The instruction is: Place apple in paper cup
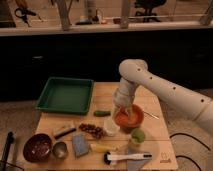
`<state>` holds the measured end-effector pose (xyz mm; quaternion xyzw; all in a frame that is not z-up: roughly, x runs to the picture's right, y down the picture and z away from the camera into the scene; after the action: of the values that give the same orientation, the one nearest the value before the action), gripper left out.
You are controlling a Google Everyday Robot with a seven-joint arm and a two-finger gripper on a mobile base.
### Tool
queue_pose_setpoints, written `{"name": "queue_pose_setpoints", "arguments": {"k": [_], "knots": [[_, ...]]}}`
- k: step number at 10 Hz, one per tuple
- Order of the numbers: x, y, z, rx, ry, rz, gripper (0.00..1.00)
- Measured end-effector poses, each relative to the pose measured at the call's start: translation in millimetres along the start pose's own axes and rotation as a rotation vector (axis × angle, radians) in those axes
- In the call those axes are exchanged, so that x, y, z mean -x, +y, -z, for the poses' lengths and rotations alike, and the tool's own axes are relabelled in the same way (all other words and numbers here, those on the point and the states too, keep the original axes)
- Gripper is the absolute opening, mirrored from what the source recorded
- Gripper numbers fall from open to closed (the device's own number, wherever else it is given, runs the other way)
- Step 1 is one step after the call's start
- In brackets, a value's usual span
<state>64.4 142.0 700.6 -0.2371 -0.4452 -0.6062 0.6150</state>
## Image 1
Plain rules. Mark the yellow banana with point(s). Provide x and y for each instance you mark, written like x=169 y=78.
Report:
x=101 y=148

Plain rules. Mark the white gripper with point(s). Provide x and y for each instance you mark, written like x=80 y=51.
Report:
x=122 y=101

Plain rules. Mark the green cucumber piece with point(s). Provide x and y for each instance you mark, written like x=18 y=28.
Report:
x=99 y=113

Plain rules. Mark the grey cloth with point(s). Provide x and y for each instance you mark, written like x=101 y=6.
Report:
x=136 y=165

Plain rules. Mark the black office chair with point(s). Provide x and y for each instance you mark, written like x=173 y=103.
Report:
x=148 y=6

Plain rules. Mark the black pole stand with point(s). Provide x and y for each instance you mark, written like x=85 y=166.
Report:
x=6 y=149

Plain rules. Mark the brown grape bunch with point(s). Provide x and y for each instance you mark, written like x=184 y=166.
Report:
x=95 y=131

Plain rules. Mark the black scissors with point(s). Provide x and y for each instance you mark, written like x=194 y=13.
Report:
x=24 y=13

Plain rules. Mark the blue sponge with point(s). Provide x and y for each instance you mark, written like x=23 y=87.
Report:
x=80 y=145

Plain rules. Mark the orange bowl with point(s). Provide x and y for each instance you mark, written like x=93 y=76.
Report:
x=133 y=120

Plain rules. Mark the white handled brush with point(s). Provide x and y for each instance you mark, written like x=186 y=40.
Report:
x=109 y=158

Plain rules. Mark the green apple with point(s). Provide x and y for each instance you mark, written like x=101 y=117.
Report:
x=137 y=136

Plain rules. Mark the green plastic tray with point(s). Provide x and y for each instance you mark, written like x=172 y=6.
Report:
x=66 y=95

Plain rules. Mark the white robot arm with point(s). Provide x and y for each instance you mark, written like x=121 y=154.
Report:
x=134 y=72

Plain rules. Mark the dark brown bowl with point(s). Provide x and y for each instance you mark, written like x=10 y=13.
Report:
x=37 y=148

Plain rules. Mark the small metal cup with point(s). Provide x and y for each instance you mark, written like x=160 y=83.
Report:
x=60 y=150

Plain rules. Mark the metal spoon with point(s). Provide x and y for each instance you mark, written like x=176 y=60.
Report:
x=151 y=115

